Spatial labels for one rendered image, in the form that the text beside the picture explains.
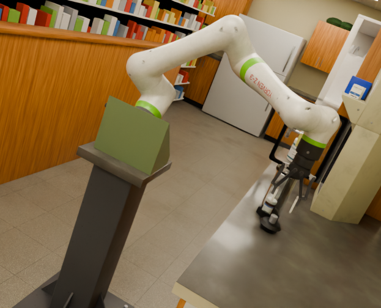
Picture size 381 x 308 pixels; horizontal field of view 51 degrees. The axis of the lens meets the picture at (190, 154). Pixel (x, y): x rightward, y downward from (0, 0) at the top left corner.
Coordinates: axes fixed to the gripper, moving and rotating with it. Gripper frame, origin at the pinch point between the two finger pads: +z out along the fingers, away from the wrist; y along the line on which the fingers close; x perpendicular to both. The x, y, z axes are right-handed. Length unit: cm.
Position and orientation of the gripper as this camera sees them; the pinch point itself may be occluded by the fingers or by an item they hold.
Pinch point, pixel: (283, 201)
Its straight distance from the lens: 161.9
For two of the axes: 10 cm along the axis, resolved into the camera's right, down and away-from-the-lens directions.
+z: -3.5, 8.8, 3.3
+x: -3.7, 2.0, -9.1
